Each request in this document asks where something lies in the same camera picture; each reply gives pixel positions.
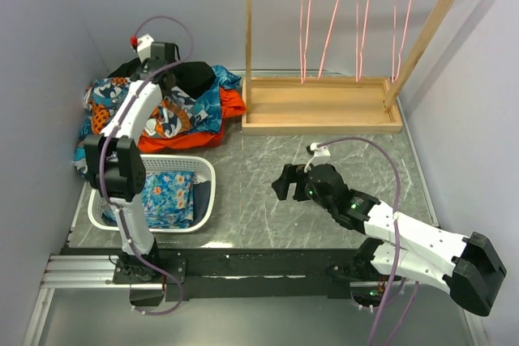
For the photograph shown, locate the blue orange patterned shorts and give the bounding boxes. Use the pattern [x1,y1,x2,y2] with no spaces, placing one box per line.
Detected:
[72,76,212,179]

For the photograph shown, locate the pink wire hanger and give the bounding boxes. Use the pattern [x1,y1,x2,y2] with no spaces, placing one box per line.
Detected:
[317,0,341,80]
[355,0,371,82]
[299,0,312,84]
[391,0,414,83]

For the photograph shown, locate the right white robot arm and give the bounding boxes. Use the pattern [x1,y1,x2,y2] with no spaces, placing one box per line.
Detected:
[272,164,507,317]

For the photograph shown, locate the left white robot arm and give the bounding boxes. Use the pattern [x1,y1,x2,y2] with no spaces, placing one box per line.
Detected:
[84,35,180,283]

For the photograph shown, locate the wooden hanger rack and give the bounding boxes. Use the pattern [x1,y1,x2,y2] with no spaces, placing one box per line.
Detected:
[242,0,455,135]

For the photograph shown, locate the black garment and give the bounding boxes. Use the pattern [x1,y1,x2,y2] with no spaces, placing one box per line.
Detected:
[108,58,216,99]

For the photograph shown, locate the orange garment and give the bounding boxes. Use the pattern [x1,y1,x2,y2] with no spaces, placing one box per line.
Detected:
[139,88,247,154]

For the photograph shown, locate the white laundry basket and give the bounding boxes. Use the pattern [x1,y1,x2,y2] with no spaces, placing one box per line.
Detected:
[87,154,217,233]

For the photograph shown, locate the dark navy garment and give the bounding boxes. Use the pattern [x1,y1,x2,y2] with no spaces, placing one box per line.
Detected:
[192,181,211,226]

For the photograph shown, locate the blue floral garment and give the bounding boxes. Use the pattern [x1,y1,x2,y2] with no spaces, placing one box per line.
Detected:
[101,170,196,229]

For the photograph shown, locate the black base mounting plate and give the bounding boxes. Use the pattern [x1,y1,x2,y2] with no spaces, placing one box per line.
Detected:
[111,248,402,307]

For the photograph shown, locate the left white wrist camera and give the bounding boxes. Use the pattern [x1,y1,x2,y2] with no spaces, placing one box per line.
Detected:
[130,34,154,63]

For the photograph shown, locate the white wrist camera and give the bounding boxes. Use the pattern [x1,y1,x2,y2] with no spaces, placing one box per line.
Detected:
[304,143,331,173]
[130,34,154,63]

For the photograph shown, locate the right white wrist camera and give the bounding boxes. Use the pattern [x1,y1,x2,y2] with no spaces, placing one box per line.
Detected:
[304,143,331,173]

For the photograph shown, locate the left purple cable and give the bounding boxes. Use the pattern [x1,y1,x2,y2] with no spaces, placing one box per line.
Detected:
[97,15,195,317]

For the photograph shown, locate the purple cable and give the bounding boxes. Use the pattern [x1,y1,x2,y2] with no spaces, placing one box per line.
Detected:
[320,136,421,346]
[97,15,195,317]

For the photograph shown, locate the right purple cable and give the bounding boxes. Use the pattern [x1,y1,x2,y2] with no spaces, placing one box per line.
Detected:
[320,136,421,346]

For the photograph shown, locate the aluminium rail frame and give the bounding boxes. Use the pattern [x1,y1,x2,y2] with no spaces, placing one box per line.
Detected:
[22,183,118,346]

